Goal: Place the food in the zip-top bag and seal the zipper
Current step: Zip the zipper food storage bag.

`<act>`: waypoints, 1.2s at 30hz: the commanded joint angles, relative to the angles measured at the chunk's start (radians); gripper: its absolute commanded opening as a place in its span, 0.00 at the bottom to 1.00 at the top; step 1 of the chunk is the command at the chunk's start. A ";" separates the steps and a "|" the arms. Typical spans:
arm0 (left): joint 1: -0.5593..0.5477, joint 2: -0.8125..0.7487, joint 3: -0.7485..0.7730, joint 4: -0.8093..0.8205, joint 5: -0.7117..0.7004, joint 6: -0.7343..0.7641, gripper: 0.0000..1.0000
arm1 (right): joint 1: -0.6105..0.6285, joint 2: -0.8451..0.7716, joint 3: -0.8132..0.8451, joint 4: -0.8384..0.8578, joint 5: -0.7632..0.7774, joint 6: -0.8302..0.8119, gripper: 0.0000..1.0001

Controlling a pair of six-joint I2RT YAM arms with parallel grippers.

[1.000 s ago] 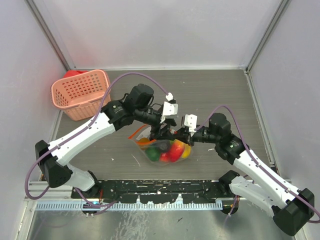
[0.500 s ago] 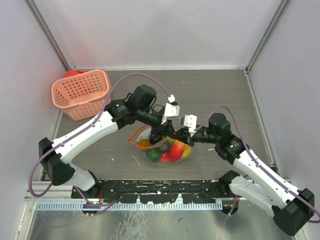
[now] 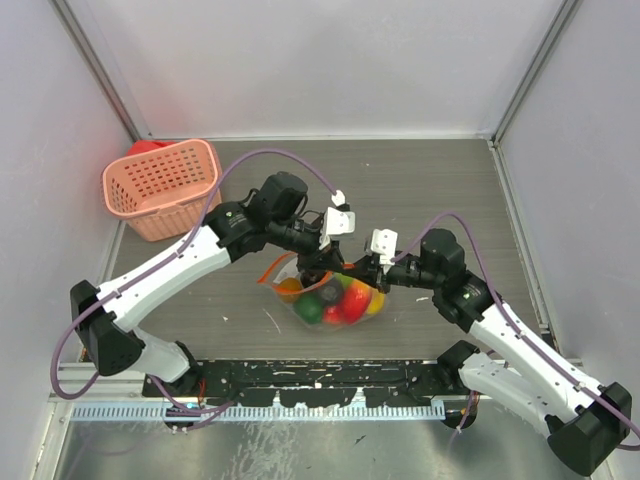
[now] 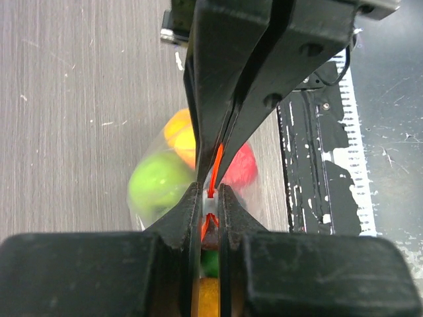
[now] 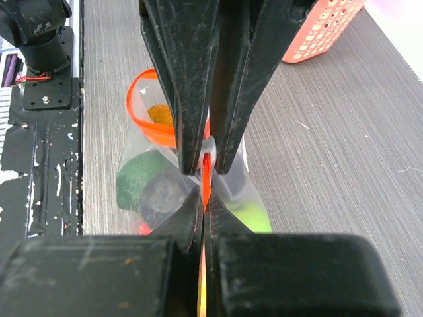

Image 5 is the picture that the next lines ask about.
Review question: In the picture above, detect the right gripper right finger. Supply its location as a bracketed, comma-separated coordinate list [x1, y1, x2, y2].
[204, 194, 401, 316]

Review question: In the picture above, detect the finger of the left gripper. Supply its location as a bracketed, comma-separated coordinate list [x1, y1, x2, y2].
[210, 0, 314, 174]
[139, 1, 219, 175]

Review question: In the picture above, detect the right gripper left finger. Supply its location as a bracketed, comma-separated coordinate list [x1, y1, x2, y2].
[1, 188, 203, 316]

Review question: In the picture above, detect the light green toy apple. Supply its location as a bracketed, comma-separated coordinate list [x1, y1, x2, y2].
[225, 201, 272, 233]

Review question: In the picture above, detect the pink plastic basket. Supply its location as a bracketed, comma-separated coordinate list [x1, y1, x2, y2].
[282, 0, 365, 64]

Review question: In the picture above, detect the dark brown toy fruit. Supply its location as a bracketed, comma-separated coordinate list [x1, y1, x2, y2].
[140, 171, 196, 231]

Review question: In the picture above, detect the clear zip top bag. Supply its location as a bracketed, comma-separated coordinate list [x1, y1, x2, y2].
[114, 68, 272, 317]

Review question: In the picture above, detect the dark green toy avocado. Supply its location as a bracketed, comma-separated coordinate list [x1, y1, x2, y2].
[115, 150, 173, 210]

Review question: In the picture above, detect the red toy apple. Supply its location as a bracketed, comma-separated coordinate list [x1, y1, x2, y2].
[139, 222, 152, 235]

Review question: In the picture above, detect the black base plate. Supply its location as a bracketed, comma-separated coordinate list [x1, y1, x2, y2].
[0, 26, 85, 238]

